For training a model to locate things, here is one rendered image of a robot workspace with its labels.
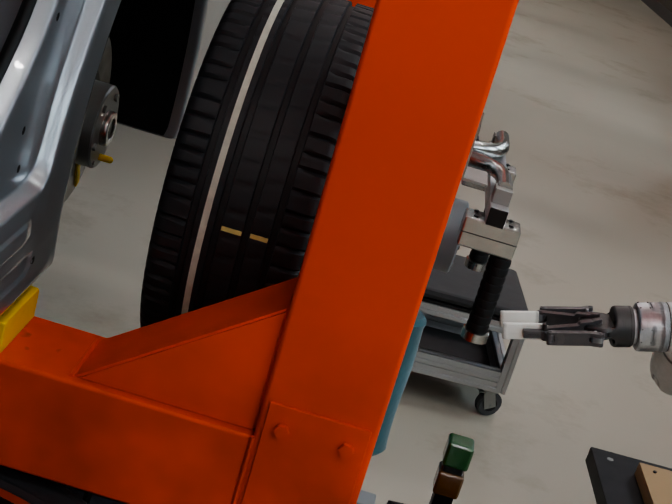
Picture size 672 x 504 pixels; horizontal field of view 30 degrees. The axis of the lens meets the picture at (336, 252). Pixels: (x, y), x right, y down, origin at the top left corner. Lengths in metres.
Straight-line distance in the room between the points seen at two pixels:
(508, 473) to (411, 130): 1.90
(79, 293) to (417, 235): 2.14
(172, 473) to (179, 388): 0.12
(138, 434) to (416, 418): 1.77
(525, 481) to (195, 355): 1.76
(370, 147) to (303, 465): 0.45
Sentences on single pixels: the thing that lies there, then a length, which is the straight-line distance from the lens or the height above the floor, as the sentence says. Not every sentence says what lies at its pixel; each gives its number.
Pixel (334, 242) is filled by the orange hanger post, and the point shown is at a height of 0.98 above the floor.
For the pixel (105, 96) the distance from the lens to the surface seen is 2.18.
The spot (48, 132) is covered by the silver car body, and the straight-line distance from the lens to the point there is 1.73.
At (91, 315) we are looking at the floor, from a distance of 3.50.
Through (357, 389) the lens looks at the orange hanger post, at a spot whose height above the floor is 0.79.
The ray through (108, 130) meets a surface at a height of 0.85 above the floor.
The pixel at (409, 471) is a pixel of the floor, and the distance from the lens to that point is 3.16.
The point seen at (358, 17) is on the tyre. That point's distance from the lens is 2.02.
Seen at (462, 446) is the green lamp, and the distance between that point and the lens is 1.89.
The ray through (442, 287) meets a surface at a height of 0.34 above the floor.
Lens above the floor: 1.51
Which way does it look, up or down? 20 degrees down
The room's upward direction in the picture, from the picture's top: 16 degrees clockwise
